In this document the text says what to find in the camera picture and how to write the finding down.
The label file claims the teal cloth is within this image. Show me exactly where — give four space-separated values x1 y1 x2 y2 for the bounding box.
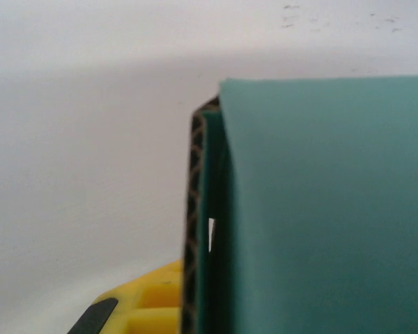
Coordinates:
180 74 418 334

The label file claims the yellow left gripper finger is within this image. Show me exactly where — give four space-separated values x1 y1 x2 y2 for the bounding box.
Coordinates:
68 259 185 334

